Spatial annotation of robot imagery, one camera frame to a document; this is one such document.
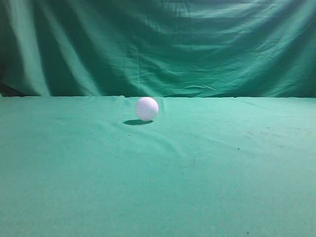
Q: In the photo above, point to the green backdrop curtain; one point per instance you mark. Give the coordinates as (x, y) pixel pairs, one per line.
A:
(160, 48)

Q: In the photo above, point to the green table cloth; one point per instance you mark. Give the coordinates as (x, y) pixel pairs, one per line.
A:
(205, 167)

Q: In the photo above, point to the white dimpled golf ball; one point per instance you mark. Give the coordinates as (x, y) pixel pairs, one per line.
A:
(146, 109)

